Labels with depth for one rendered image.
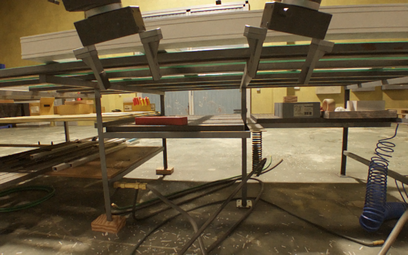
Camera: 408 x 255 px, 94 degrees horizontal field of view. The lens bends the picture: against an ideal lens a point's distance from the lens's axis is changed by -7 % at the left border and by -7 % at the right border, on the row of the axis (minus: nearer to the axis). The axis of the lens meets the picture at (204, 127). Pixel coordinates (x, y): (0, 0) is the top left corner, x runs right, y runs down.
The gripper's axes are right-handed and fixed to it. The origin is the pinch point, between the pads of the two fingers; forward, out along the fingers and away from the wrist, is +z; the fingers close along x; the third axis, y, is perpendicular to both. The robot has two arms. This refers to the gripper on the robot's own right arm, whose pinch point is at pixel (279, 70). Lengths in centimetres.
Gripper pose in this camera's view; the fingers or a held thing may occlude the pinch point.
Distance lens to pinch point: 51.4
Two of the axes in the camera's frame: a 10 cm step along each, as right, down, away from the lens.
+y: 1.1, 5.0, -8.6
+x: 9.8, 0.7, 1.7
